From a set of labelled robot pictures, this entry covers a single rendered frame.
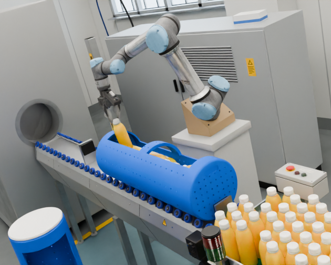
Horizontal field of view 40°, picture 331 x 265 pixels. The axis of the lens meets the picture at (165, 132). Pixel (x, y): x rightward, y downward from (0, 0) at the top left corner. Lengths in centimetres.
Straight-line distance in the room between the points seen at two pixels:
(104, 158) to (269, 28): 164
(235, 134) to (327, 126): 265
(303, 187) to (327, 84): 293
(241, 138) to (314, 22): 240
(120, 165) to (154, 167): 30
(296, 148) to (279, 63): 75
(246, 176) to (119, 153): 73
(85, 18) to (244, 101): 427
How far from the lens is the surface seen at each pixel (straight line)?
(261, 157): 392
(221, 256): 150
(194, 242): 189
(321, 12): 465
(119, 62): 238
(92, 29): 758
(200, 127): 245
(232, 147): 247
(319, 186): 200
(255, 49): 352
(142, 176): 223
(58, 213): 239
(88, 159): 311
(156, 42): 211
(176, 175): 202
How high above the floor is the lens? 208
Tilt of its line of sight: 21 degrees down
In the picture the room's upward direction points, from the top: 15 degrees counter-clockwise
